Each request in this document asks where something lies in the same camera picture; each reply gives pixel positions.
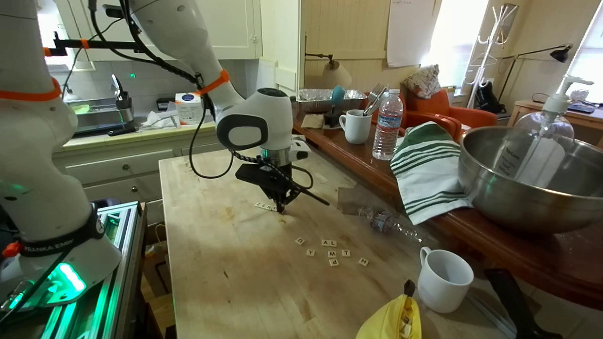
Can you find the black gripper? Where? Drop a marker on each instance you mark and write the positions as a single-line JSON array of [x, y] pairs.
[[280, 174]]

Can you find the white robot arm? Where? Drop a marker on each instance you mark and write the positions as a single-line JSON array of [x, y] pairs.
[[39, 157]]

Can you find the thin black rod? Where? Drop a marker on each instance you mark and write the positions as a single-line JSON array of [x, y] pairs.
[[314, 197]]

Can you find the cream letter tile A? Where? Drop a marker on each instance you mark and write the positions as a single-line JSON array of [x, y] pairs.
[[325, 242]]

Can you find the cream letter tile Y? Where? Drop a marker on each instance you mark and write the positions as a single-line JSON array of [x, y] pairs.
[[310, 251]]

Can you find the cream letter tile L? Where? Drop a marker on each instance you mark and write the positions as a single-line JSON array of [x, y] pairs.
[[333, 244]]

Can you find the flat clear plastic bag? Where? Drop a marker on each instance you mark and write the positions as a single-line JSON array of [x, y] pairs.
[[355, 200]]

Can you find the cream letter tile W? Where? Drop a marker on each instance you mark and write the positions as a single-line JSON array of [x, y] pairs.
[[333, 253]]

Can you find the tan card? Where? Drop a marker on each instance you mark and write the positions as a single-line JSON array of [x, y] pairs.
[[314, 121]]

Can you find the cream letter tile P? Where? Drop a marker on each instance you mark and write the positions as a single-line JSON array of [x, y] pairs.
[[335, 263]]

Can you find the cream letter tile T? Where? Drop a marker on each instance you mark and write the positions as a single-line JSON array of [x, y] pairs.
[[346, 253]]

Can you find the white mug with utensil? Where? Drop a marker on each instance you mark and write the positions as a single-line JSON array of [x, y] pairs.
[[355, 127]]

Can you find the cream letter tile H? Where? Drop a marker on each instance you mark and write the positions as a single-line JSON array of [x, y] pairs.
[[363, 261]]

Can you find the crumpled clear plastic wrapper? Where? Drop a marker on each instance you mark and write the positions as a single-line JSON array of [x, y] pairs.
[[393, 225]]

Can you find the clear plastic water bottle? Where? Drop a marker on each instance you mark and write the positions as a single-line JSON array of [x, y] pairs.
[[387, 129]]

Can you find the cream shade table lamp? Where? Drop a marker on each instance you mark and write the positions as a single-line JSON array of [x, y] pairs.
[[336, 74]]

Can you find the green striped white towel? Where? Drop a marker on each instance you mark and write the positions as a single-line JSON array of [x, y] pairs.
[[427, 170]]

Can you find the yellow banana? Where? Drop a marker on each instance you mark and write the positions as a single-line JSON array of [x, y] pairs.
[[389, 321]]

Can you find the white kitchen base cabinet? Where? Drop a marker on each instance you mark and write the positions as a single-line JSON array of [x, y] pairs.
[[120, 163]]

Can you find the white upper cabinet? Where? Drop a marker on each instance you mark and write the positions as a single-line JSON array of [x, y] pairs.
[[239, 29]]

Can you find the patterned crumpled bag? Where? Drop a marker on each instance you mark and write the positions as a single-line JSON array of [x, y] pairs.
[[425, 80]]

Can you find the dark faucet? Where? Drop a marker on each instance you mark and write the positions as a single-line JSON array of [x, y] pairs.
[[124, 104]]

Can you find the white mug with plain rim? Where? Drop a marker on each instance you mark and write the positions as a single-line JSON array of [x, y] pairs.
[[444, 289]]

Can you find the orange chair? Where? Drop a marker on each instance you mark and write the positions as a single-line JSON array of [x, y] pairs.
[[468, 116]]

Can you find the green-lit metal robot stand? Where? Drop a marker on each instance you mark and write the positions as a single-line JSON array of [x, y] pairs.
[[95, 276]]

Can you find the black bag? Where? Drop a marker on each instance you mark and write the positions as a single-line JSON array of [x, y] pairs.
[[487, 99]]

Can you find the black bar with orange tape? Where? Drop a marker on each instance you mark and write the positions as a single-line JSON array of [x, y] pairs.
[[107, 46]]

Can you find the white coat rack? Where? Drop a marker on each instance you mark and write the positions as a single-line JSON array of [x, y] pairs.
[[483, 57]]

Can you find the large steel mixing bowl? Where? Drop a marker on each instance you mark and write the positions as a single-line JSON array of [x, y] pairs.
[[534, 200]]

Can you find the clear pump soap dispenser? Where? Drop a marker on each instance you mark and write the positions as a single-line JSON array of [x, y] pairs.
[[540, 151]]

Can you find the black flat tool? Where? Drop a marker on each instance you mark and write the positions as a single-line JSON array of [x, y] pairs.
[[521, 308]]

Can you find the dark wooden counter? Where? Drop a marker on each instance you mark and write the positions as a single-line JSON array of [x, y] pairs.
[[553, 257]]

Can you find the black desk lamp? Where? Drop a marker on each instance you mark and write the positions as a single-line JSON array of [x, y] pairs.
[[561, 54]]

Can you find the brown wooden desk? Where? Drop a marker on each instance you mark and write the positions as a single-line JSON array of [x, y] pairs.
[[587, 123]]

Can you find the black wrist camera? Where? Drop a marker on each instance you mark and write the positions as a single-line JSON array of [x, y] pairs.
[[248, 174]]

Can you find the white wall paper sheet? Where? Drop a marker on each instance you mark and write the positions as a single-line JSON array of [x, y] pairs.
[[412, 31]]

